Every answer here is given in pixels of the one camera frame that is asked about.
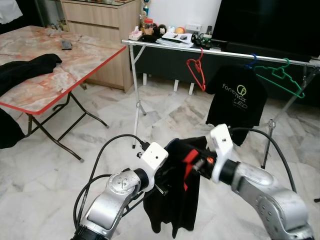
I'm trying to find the plain black garment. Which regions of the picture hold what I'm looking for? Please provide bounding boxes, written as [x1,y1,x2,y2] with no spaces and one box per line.
[0,53,64,97]

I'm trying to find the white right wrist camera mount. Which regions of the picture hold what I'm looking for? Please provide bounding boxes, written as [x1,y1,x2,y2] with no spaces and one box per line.
[205,123,235,169]

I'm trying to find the black TV console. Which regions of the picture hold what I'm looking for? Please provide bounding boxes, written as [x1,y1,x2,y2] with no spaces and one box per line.
[131,34,320,107]

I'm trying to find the stack of papers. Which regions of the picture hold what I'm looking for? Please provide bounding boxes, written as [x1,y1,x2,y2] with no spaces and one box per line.
[155,32,195,49]

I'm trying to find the green plastic hanger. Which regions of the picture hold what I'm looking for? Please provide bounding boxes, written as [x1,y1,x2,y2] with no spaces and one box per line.
[253,57,307,100]

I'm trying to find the black television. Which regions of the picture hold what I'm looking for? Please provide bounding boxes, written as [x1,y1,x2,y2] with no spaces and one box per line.
[212,0,320,57]

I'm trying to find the pink tissue box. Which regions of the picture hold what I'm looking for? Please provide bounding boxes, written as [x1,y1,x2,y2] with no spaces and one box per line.
[128,27,144,42]

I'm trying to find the small black wallet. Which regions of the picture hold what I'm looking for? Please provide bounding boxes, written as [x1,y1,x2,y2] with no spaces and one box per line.
[59,39,75,51]

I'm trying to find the red plastic hanger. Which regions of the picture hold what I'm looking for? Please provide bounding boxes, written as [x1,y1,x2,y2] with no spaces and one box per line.
[186,47,208,93]

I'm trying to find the marble folding table red edge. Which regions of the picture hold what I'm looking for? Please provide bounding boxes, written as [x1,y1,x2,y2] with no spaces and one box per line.
[0,25,127,162]

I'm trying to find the remote control holder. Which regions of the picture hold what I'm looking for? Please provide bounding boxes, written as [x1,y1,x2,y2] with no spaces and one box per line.
[195,25,215,48]

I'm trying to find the black printed t-shirt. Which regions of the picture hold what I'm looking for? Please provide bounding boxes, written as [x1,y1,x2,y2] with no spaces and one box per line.
[205,64,269,147]

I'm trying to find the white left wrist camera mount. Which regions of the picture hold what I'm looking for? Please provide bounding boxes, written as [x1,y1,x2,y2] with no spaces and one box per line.
[137,141,170,179]

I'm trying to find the light wooden cabinet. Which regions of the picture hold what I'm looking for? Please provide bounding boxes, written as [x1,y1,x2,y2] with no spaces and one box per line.
[60,0,144,94]

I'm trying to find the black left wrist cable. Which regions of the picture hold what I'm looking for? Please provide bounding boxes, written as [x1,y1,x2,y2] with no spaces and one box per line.
[73,133,152,232]

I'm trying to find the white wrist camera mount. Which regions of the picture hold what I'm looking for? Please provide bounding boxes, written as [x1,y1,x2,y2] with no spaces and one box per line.
[205,123,235,169]
[137,141,170,179]

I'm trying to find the black hanging cloth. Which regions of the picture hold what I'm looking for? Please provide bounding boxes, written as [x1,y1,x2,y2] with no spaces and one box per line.
[0,107,26,150]

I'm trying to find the black round plush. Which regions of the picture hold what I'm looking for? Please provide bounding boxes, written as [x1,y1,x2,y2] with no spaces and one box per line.
[153,22,168,37]

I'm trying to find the black garment red stripes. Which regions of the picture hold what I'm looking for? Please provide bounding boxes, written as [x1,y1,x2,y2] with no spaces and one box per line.
[142,135,215,240]

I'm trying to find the red lid jar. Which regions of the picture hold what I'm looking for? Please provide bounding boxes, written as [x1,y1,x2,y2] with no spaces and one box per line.
[142,17,155,36]

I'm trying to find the white hanging cloth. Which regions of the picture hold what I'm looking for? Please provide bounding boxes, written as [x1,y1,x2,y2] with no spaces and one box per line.
[0,0,24,25]

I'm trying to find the blue plastic hanger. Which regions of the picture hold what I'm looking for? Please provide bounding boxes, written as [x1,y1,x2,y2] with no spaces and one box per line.
[244,53,259,70]

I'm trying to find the white socket box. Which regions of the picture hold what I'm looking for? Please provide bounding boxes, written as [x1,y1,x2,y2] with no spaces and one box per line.
[185,22,202,32]

